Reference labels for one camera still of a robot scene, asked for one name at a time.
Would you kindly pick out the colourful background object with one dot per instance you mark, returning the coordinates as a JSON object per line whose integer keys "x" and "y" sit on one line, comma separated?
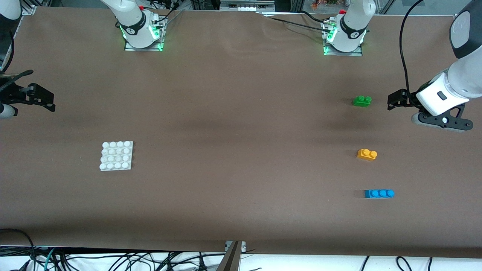
{"x": 324, "y": 3}

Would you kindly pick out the green two-stud block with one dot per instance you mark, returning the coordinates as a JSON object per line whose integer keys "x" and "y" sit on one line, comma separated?
{"x": 361, "y": 102}

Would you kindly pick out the yellow two-stud block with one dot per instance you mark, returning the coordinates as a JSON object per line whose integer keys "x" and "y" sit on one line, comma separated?
{"x": 366, "y": 155}

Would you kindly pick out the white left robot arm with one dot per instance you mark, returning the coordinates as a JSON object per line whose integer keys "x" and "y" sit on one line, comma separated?
{"x": 465, "y": 75}

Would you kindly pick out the blue three-stud block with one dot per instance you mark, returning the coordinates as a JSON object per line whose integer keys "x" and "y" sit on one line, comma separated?
{"x": 378, "y": 194}

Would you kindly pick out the aluminium frame corner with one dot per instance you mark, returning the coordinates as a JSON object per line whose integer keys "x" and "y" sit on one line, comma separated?
{"x": 29, "y": 8}

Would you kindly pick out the brown table cover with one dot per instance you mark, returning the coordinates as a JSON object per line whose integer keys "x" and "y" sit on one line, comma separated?
{"x": 263, "y": 210}

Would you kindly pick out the white studded base plate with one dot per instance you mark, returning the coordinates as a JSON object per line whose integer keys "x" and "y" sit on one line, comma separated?
{"x": 116, "y": 156}

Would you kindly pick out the silver metal bracket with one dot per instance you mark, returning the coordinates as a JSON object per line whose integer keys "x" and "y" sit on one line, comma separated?
{"x": 243, "y": 246}

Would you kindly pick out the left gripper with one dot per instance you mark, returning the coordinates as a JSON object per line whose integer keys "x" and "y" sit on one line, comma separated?
{"x": 410, "y": 98}

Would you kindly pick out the dark metal profile leg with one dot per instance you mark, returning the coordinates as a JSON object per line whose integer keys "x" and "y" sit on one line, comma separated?
{"x": 229, "y": 261}

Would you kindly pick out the silver metal rail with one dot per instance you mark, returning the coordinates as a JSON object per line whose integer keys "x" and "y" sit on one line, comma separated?
{"x": 244, "y": 6}

